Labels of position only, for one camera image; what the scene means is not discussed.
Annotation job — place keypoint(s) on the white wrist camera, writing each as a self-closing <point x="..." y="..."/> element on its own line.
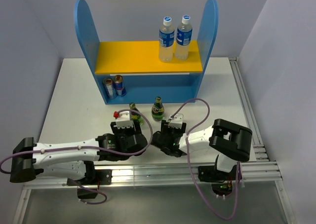
<point x="175" y="121"/>
<point x="123" y="120"/>

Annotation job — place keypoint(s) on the Pocari Sweat bottle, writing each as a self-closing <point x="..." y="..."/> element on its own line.
<point x="166" y="40"/>
<point x="183" y="38"/>

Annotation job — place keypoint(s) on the aluminium rail frame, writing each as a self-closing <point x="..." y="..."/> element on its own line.
<point x="158" y="189"/>

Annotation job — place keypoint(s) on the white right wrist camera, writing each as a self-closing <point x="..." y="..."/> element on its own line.
<point x="175" y="121"/>

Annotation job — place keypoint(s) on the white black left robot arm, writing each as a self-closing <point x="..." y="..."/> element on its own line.
<point x="75" y="160"/>

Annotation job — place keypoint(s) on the green Perrier bottle right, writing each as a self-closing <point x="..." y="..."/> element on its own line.
<point x="157" y="110"/>

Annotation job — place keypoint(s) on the Red Bull can left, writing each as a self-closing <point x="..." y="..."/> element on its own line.
<point x="109" y="88"/>

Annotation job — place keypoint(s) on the blue and yellow shelf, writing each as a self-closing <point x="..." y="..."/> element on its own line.
<point x="144" y="75"/>

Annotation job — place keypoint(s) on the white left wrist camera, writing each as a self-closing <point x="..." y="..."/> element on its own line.
<point x="123" y="120"/>

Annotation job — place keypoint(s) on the red bull can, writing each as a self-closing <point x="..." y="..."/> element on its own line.
<point x="109" y="88"/>
<point x="119" y="85"/>

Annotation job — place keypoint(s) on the Red Bull can right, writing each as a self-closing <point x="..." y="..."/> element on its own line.
<point x="119" y="85"/>

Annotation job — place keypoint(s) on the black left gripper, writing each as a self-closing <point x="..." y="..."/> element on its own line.
<point x="137" y="128"/>

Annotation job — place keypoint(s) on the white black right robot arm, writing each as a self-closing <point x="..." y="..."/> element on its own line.
<point x="232" y="141"/>

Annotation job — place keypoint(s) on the green Perrier bottle left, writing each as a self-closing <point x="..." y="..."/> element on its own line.
<point x="135" y="116"/>

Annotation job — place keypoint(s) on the green perrier bottle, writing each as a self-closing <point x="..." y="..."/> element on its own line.
<point x="157" y="110"/>
<point x="135" y="116"/>

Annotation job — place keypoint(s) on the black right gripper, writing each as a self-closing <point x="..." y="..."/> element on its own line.
<point x="165" y="129"/>

